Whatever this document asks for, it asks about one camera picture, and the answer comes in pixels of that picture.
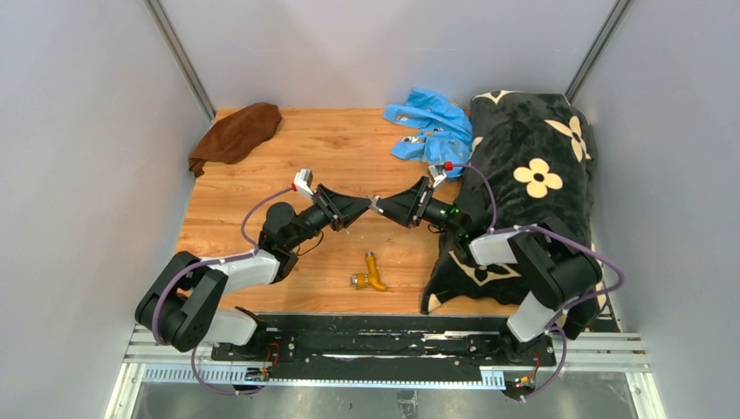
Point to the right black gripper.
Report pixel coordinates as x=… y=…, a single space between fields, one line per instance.
x=403 y=208

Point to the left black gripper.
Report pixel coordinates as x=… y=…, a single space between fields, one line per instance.
x=348 y=208

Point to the silver threaded pipe fitting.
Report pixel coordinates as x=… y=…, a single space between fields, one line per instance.
x=374 y=205

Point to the yellow brass water faucet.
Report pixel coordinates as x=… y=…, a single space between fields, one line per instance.
x=369 y=279

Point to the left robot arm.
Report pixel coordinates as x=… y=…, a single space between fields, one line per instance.
x=182 y=308

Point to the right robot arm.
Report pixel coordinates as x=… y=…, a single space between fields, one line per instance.
x=541 y=268

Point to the blue plastic bag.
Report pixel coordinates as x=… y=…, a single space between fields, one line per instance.
x=443 y=131

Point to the black floral blanket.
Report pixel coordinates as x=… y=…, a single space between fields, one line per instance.
x=534 y=156

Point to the brown cloth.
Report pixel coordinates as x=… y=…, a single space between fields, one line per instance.
x=234 y=137

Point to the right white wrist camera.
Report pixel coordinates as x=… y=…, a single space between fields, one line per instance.
x=438 y=174

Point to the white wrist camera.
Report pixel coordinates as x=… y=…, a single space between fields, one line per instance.
x=302 y=183
x=438 y=174

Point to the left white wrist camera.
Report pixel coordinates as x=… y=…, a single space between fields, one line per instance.
x=302 y=183

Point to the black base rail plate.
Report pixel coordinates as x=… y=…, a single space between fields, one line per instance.
x=369 y=350

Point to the aluminium frame rail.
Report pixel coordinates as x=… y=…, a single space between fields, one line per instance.
x=590 y=353

